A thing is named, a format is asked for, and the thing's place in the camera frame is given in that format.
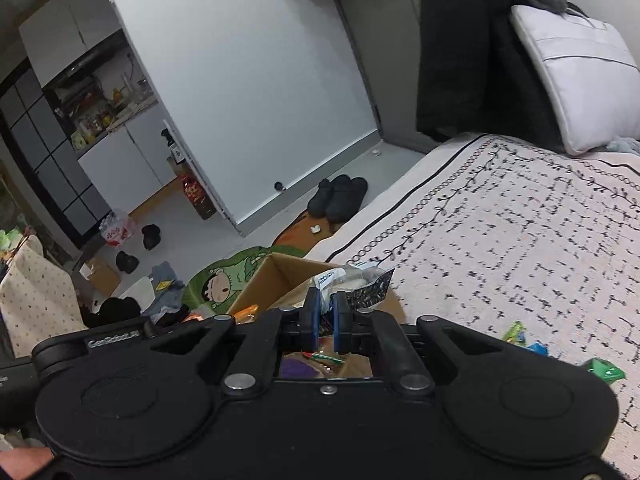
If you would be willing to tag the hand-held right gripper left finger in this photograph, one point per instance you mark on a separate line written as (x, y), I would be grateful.
(312, 320)

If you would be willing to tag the patterned white bed blanket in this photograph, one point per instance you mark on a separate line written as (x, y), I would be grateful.
(525, 235)

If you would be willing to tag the green-edged round cake packet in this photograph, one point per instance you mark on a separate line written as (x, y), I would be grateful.
(322, 358)

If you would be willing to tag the green cartoon rug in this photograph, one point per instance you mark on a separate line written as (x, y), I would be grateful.
(225, 280)

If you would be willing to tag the person's left hand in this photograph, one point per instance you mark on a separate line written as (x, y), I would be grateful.
(22, 462)

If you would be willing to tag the pink pack of water bottles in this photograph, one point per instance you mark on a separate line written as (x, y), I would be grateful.
(117, 230)

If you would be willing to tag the black indoor shoe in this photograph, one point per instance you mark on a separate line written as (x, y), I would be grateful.
(350, 200)
(325, 195)

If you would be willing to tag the black slipper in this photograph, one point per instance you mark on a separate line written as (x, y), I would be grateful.
(127, 262)
(151, 237)

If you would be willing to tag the brown cardboard box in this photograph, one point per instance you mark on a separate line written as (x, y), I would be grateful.
(285, 272)

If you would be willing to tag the green and yellow snack packet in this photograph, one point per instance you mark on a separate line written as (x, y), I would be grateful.
(512, 332)

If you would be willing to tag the orange floor mat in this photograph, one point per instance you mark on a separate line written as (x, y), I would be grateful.
(300, 232)

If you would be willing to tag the row of kitchen counter bottles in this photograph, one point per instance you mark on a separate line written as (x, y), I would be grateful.
(100, 115)

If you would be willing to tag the white upper kitchen cabinet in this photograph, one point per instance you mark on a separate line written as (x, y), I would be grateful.
(70, 25)

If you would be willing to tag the white snack packet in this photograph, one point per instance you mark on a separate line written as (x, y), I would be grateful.
(357, 284)

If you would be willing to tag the long purple snack package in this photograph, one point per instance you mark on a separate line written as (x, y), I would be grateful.
(300, 367)

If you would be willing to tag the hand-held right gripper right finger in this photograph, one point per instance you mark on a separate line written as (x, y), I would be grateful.
(341, 322)

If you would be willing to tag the orange snack packet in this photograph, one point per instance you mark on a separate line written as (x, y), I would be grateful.
(247, 313)

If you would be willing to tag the green triangular snack packet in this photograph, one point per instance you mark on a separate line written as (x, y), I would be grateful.
(607, 371)

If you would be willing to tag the red shopping bag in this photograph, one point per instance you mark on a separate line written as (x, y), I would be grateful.
(196, 196)

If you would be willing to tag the black floor cloth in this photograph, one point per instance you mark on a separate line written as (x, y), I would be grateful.
(112, 312)

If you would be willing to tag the white kitchen cabinet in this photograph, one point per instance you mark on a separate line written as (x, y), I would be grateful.
(70, 25)
(135, 150)

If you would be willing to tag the grey door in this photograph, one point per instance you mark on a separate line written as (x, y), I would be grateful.
(380, 50)

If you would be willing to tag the blue snack packet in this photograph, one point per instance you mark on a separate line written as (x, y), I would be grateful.
(536, 349)

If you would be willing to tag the black coat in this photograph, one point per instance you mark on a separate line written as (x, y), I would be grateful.
(470, 60)

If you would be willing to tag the grey white pillow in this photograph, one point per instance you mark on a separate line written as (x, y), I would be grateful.
(585, 75)

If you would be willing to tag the polka dot cloth bag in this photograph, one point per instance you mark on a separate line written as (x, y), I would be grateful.
(37, 300)

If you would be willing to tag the range hood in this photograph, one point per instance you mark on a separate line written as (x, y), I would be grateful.
(85, 67)

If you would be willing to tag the white lower kitchen cabinet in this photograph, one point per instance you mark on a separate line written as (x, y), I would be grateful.
(135, 150)

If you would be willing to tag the light blue cloth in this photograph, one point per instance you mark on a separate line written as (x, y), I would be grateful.
(625, 145)

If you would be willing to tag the blue grey floor cloth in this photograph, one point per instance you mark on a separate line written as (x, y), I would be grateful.
(167, 287)

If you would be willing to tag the small cardboard carton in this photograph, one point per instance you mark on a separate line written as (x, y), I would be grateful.
(100, 277)

